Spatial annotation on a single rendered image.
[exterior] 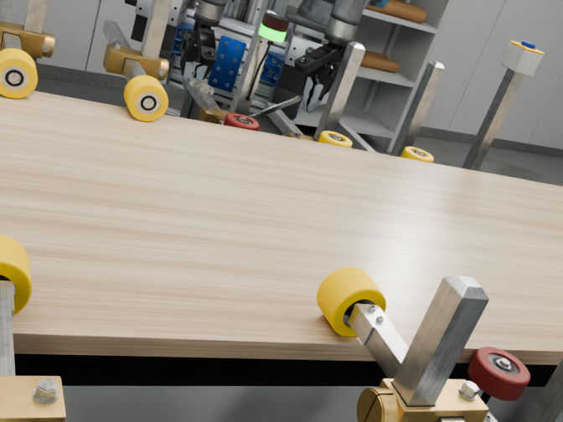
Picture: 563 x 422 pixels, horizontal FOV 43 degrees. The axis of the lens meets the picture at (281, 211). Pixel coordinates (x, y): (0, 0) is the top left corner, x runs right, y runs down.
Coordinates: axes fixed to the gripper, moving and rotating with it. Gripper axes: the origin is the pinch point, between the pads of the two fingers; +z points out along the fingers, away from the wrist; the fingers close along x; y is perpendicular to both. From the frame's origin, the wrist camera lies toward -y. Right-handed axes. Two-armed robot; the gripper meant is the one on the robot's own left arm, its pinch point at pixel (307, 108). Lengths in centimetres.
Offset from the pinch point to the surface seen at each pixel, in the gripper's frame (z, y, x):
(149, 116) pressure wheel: -1, -58, -13
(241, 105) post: -0.2, -24.5, -1.4
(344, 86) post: -10.4, -0.8, -10.1
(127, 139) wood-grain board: 0, -67, -20
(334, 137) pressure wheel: -0.6, -9.0, -19.4
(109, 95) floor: 90, 86, 227
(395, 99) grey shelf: 57, 273, 166
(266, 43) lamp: -16.4, -23.7, -2.1
